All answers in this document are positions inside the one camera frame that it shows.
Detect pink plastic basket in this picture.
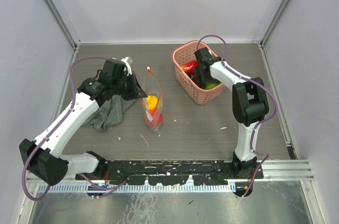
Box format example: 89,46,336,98
172,40,225,105

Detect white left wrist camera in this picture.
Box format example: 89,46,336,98
121,57,132,76

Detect clear zip bag orange zipper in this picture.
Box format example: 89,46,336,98
141,67,163,132

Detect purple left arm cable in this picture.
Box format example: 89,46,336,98
21,56,128,201

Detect green apple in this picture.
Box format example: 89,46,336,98
204,82,220,90

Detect grey cloth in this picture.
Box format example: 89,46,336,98
82,95,136,132

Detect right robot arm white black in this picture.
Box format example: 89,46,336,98
194,48,269,178

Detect yellow pear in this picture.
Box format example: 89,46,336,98
146,95,158,111

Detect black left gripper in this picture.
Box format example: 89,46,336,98
112,70,146,101

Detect white slotted cable duct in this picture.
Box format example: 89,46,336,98
49,182,236,193

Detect red apple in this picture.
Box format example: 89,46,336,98
145,110,163,128

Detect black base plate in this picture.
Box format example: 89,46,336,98
85,160,255,186

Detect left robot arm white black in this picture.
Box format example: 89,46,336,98
19,57,147,186

